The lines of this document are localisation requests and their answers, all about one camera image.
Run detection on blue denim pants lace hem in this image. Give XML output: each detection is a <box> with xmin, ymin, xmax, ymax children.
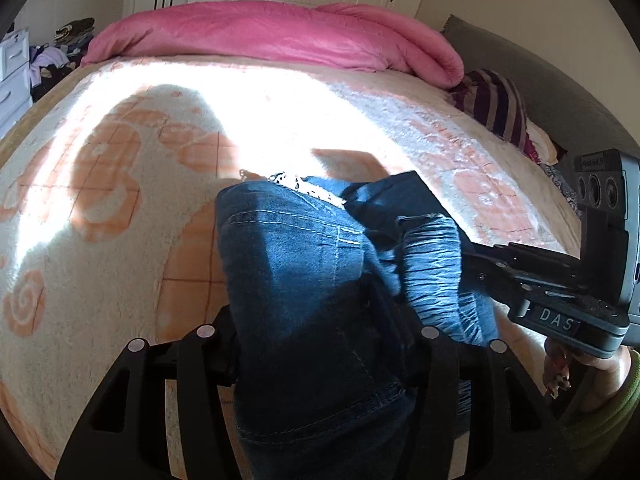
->
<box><xmin>216</xmin><ymin>172</ymin><xmax>498</xmax><ymax>479</ymax></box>

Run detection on green sleeve right forearm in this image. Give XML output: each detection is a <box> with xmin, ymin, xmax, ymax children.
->
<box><xmin>564</xmin><ymin>350</ymin><xmax>639</xmax><ymax>469</ymax></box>

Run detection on right hand with painted nails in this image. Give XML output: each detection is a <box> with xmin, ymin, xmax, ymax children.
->
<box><xmin>542</xmin><ymin>338</ymin><xmax>632</xmax><ymax>412</ymax></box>

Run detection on dark blue patterned cloth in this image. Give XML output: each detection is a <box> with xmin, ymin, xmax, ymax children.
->
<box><xmin>539</xmin><ymin>164</ymin><xmax>582</xmax><ymax>218</ymax></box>

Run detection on dark grey upholstered headboard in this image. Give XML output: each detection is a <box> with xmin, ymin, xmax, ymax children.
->
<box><xmin>442</xmin><ymin>15</ymin><xmax>639</xmax><ymax>183</ymax></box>

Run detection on purple striped pillow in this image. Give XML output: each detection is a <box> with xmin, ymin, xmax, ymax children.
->
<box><xmin>448</xmin><ymin>70</ymin><xmax>539</xmax><ymax>162</ymax></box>

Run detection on cream orange patterned bed blanket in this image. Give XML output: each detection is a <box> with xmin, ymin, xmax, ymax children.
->
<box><xmin>1</xmin><ymin>57</ymin><xmax>580</xmax><ymax>477</ymax></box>

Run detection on pink quilted comforter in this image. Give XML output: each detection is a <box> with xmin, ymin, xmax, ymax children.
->
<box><xmin>82</xmin><ymin>0</ymin><xmax>464</xmax><ymax>89</ymax></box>

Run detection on white drawer cabinet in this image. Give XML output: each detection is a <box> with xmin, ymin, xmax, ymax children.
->
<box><xmin>0</xmin><ymin>28</ymin><xmax>32</xmax><ymax>138</ymax></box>

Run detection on dark clothes heap on floor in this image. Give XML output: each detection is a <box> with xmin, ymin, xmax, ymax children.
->
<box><xmin>29</xmin><ymin>18</ymin><xmax>96</xmax><ymax>102</ymax></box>

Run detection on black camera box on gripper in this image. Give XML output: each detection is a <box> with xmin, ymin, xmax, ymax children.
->
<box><xmin>574</xmin><ymin>150</ymin><xmax>639</xmax><ymax>315</ymax></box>

